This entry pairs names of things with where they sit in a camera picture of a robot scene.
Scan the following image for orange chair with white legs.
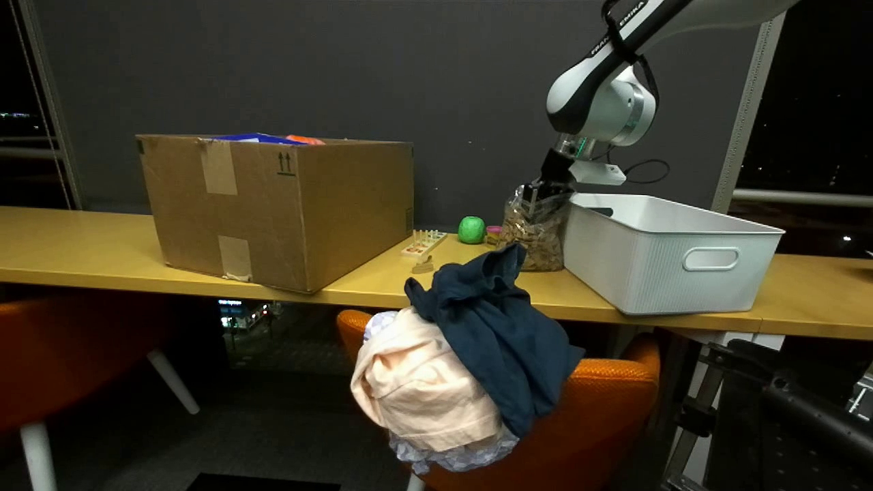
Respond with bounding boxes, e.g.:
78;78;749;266
0;295;202;491

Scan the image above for orange chair holding clothes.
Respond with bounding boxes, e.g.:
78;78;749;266
335;307;662;491

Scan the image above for small wooden pieces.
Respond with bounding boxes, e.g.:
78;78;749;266
399;225;452;273

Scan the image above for green ball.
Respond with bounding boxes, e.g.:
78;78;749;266
456;213;489;244

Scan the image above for brown cardboard box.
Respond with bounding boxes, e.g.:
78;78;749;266
133;131;417;296

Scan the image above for pink cloth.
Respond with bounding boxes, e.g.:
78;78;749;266
350;307;505;454

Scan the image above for dark blue cloth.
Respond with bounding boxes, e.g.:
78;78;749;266
404;243;584;438

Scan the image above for purple white box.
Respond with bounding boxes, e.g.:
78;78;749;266
202;131;292;148

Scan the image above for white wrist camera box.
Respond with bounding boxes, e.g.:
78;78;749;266
571;159;631;191

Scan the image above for black tripod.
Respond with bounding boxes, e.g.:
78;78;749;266
662;333;873;491

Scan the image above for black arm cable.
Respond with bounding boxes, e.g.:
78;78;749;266
599;0;673;187

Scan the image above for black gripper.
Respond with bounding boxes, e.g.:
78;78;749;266
538;141;584;206

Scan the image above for white plastic bin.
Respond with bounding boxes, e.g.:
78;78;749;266
561;191;789;319

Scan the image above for light floral cloth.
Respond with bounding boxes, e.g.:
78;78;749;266
387;426;522;478

